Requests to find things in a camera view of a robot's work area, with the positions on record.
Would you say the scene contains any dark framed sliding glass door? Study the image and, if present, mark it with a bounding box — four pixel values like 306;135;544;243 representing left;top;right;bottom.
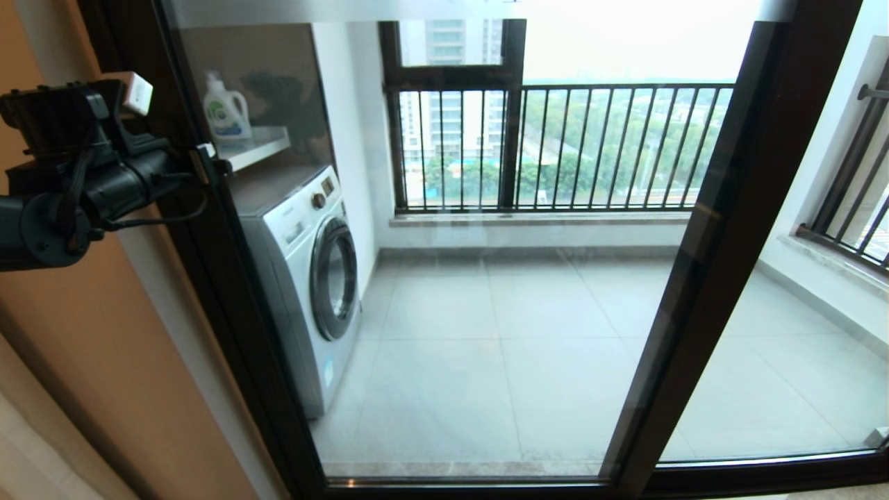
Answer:
82;0;862;500

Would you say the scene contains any grey stone window sill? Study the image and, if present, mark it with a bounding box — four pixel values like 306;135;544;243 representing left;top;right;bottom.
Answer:
389;210;692;228
778;235;889;299

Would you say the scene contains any black camera cable loop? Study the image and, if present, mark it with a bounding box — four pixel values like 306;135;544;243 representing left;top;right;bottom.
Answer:
104;191;208;231

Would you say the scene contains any white laundry detergent bottle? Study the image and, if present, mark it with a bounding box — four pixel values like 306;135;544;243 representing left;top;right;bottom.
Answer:
203;71;254;141

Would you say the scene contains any dark framed fixed glass panel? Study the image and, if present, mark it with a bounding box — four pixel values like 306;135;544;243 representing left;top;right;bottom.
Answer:
604;0;889;500

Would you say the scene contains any dark brown wall panel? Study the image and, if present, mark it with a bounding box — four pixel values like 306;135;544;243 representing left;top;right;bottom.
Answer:
177;24;339;173

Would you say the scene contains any black metal balcony railing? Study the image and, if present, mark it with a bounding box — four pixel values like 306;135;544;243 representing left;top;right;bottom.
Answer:
384;82;736;211

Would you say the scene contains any white wall shelf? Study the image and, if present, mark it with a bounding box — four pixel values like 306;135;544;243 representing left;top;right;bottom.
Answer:
215;125;292;174

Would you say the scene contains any white front-load washing machine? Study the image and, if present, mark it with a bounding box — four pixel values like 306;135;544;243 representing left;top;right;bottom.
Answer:
229;164;363;419

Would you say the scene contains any white curtain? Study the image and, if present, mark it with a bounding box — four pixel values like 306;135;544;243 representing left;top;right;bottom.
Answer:
0;333;140;500

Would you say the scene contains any dark window frame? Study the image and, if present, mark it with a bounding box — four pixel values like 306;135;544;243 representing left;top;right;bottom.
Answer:
379;19;527;211

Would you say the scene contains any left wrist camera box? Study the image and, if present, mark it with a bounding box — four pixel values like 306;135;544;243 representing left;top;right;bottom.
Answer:
104;72;153;117

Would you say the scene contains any black metal window railing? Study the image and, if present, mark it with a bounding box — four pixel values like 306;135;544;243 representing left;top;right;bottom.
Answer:
795;69;889;278

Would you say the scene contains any polished stone door threshold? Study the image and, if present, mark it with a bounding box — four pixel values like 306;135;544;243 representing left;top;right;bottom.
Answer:
736;484;889;500

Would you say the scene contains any grey high-rise building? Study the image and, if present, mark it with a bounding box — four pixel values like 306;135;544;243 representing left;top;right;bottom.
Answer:
401;19;504;166

